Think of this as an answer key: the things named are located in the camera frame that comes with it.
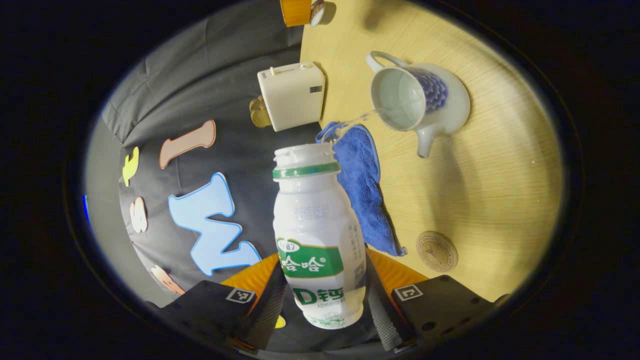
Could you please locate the white water bottle green label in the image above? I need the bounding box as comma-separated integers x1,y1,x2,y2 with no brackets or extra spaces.
272,143,367,330

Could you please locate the blue towel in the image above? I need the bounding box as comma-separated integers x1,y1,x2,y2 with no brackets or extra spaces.
316,121,407,257

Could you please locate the black backdrop cloth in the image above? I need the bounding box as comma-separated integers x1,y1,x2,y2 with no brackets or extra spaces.
85,0,326,351

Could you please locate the round cork coaster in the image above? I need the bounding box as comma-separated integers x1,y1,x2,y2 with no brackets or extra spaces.
416,230,459,273

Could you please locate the white blue-patterned teacup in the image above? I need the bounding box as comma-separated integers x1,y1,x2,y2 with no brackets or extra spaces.
366,51,471,159

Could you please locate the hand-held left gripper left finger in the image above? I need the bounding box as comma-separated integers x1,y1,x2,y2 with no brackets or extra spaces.
150,252,289,352

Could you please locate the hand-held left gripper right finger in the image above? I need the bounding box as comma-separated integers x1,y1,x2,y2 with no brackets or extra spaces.
365,247,502,354

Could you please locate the white toaster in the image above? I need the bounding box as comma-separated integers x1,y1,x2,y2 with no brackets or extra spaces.
257,61,326,132

